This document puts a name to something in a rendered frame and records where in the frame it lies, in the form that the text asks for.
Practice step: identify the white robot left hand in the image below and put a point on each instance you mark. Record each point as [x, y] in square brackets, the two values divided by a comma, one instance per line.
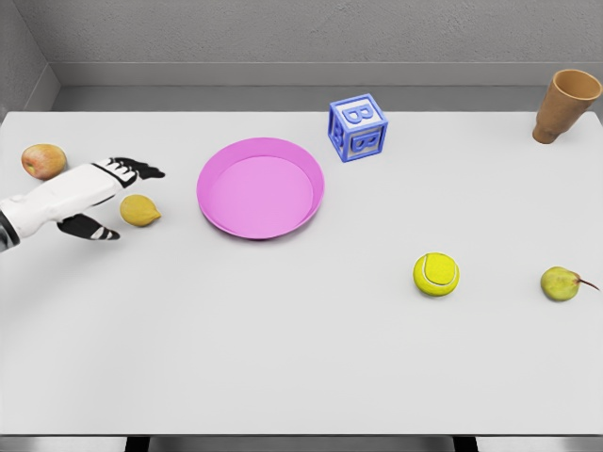
[82, 186]

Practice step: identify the yellow lemon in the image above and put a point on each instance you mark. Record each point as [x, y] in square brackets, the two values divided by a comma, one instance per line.
[137, 210]

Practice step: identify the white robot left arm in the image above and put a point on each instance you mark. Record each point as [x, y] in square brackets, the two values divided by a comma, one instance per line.
[23, 212]

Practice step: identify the pink round plate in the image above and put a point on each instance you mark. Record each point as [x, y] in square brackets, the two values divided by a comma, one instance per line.
[260, 189]

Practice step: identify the red yellow apple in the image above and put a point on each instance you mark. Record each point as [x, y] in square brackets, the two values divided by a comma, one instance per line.
[42, 161]

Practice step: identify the blue letter B block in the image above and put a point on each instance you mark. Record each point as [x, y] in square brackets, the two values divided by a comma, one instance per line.
[358, 128]

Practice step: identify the yellow tennis ball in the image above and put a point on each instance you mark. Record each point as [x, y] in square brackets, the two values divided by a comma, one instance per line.
[436, 275]

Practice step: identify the brown tapered cup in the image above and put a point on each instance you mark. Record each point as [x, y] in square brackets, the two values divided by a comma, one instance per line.
[563, 107]

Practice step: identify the green pear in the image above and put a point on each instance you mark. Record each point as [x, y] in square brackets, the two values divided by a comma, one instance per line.
[559, 283]

